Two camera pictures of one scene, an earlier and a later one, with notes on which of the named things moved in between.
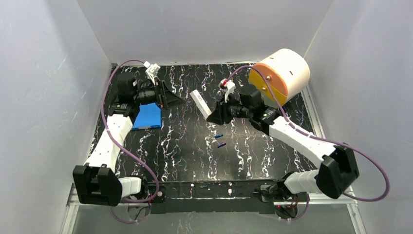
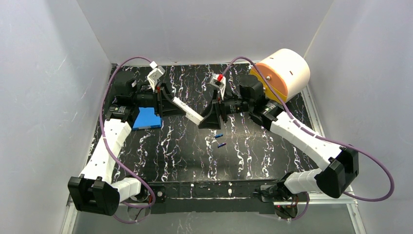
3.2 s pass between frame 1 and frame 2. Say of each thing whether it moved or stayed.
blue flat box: stayed
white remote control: moved
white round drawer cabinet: stayed
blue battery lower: stayed
